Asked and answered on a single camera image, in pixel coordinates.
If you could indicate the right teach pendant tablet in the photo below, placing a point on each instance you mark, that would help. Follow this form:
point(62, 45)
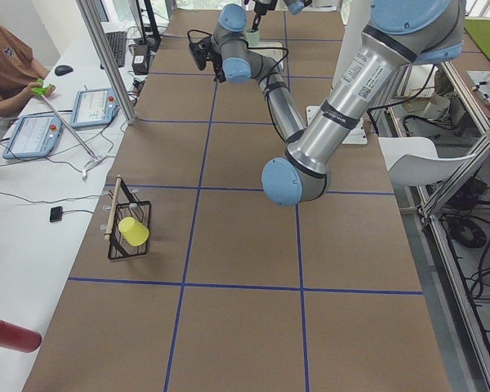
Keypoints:
point(94, 108)

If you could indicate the black keyboard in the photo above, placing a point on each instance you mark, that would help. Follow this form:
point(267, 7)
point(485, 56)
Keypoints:
point(118, 45)

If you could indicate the black computer mouse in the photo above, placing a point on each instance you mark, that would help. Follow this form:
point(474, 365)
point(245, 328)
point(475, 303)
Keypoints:
point(61, 70)

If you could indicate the left teach pendant tablet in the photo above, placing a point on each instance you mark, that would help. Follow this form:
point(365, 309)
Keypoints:
point(34, 136)

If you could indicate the yellow plastic cup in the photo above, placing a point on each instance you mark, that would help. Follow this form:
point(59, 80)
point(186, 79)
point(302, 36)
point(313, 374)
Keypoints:
point(134, 232)

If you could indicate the person in brown shirt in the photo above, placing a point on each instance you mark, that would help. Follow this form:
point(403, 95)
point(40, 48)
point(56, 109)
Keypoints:
point(20, 73)

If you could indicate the green handled reacher stick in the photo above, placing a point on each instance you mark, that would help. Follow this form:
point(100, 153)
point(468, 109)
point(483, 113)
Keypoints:
point(40, 91)

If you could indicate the teach pendant tablet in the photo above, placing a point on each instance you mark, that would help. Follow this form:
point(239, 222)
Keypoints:
point(34, 136)
point(94, 108)

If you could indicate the white plastic chair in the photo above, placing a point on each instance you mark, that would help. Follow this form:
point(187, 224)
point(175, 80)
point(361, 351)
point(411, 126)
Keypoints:
point(414, 161)

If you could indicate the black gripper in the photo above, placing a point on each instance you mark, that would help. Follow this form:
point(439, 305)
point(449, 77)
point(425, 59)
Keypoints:
point(262, 6)
point(218, 65)

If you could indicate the aluminium frame post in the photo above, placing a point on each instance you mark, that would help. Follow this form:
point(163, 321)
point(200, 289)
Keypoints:
point(92, 21)

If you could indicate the black wire cup rack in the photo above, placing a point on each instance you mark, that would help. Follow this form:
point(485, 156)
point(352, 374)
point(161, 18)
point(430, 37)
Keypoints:
point(129, 204)

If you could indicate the small black puck device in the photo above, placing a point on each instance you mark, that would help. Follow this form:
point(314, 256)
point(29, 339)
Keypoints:
point(56, 214)

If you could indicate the red cylinder bottle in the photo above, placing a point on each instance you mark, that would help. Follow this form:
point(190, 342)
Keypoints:
point(14, 337)

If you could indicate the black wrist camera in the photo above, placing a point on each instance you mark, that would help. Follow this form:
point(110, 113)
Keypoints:
point(201, 51)

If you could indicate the wooden rack dowel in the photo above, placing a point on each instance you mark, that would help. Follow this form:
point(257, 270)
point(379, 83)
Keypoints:
point(112, 212)

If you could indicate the green plastic cup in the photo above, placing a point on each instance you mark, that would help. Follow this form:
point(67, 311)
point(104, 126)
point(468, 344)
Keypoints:
point(253, 37)

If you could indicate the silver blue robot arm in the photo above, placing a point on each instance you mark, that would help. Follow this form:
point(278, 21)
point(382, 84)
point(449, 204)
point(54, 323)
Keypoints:
point(398, 33)
point(295, 6)

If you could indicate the white plastic tray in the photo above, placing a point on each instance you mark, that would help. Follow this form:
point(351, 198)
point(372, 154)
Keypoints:
point(273, 50)

